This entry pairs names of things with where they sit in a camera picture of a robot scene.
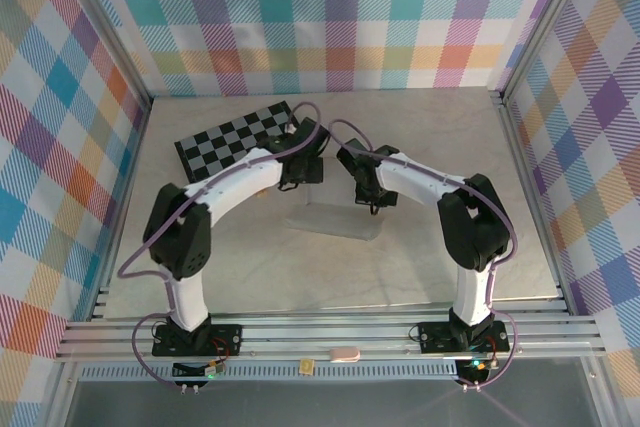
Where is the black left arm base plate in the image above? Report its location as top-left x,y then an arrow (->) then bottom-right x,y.
152,324 -> 244,358

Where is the slotted grey cable duct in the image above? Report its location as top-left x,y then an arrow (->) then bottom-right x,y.
79,365 -> 459,382

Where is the aluminium side rail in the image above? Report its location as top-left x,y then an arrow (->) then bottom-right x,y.
89,96 -> 154,321
497,94 -> 574,316

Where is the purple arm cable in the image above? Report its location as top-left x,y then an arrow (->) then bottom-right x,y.
329,118 -> 521,391
118,102 -> 321,391

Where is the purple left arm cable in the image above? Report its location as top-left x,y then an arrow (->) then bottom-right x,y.
118,102 -> 321,391

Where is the aluminium front frame rail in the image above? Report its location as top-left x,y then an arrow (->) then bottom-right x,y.
54,314 -> 606,361

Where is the small controller board with LED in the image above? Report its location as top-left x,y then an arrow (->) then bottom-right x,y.
172,359 -> 224,381
457,354 -> 499,378

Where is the black and white chess board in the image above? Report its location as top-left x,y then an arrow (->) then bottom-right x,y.
173,99 -> 314,186

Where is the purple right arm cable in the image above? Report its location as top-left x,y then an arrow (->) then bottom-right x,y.
329,118 -> 521,391

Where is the white paper box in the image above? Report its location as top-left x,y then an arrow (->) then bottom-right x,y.
281,156 -> 385,243

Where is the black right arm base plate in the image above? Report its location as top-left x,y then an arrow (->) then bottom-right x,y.
417,320 -> 511,354

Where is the aluminium frame post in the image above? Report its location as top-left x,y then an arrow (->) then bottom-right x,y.
497,0 -> 599,106
64,0 -> 154,108

